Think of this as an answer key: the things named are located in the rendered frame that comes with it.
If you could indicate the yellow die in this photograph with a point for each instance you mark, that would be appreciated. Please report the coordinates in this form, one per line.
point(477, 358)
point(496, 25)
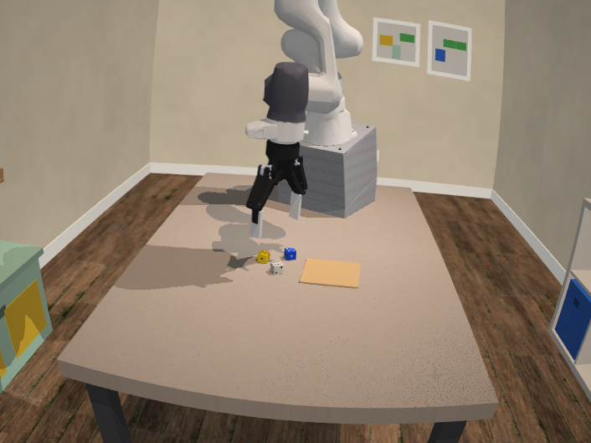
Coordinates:
point(263, 256)

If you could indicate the blue die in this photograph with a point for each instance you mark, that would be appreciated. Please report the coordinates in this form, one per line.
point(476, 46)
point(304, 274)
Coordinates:
point(290, 254)

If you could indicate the light orange mat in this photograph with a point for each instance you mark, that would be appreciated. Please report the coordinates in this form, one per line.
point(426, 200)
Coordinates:
point(330, 273)

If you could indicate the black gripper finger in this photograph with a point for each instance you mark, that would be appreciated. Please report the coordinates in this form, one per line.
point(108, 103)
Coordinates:
point(261, 190)
point(296, 174)

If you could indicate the white die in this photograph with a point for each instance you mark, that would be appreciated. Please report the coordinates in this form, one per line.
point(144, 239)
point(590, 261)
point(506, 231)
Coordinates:
point(276, 267)

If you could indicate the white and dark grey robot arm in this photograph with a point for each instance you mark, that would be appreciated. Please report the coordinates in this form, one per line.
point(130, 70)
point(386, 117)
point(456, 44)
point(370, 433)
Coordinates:
point(318, 29)

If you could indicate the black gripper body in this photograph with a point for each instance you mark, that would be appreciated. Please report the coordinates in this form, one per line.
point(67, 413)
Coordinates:
point(281, 155)

